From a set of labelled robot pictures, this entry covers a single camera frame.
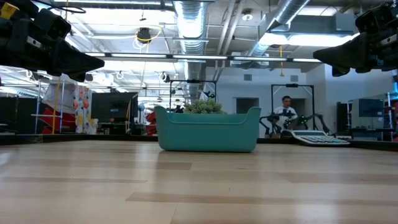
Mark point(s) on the silver ventilation duct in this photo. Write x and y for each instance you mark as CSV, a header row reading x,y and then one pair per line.
x,y
191,25
286,12

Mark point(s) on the grey metal rack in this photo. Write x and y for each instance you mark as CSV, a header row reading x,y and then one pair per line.
x,y
38,102

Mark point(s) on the teal plastic bin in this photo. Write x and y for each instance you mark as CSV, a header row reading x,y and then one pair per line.
x,y
208,133

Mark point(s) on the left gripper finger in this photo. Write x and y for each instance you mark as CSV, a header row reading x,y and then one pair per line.
x,y
74,70
74,56

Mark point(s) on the white sheet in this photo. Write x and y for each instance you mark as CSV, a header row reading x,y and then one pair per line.
x,y
57,96

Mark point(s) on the grey wall vent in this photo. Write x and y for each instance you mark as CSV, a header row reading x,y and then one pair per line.
x,y
247,77
294,78

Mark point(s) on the person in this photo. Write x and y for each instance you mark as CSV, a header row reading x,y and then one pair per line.
x,y
284,113

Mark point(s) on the green artificial succulent plant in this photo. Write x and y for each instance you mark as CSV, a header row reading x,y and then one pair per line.
x,y
203,107

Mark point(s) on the red furniture piece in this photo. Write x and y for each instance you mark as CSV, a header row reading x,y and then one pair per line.
x,y
66,123
151,119

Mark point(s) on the neighbouring station robot arm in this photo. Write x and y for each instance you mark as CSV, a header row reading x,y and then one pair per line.
x,y
179,109
273,118
210,95
311,117

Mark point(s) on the colourful patterned cloth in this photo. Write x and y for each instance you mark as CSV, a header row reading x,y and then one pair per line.
x,y
82,109

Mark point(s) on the black computer monitor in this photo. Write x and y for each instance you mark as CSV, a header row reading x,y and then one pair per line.
x,y
113,107

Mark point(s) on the bright ceiling light panel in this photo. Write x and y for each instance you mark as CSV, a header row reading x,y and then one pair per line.
x,y
311,40

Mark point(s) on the black gantry frame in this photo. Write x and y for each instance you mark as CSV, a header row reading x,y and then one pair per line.
x,y
192,81
292,85

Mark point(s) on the black ceiling device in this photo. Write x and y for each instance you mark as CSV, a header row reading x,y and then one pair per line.
x,y
144,35

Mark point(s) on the long LED light bar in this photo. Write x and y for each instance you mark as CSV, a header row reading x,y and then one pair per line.
x,y
199,57

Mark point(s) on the black hanging camera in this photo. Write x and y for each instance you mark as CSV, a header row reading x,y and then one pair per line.
x,y
88,77
166,77

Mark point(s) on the round ceiling fixture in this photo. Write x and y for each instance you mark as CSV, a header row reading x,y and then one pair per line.
x,y
247,16

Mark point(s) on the white desk calculator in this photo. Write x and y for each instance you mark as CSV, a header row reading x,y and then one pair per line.
x,y
320,140

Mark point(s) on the black cabinet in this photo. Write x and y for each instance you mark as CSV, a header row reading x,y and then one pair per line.
x,y
342,116
18,115

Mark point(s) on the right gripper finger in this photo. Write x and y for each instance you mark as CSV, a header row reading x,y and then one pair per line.
x,y
342,48
342,60

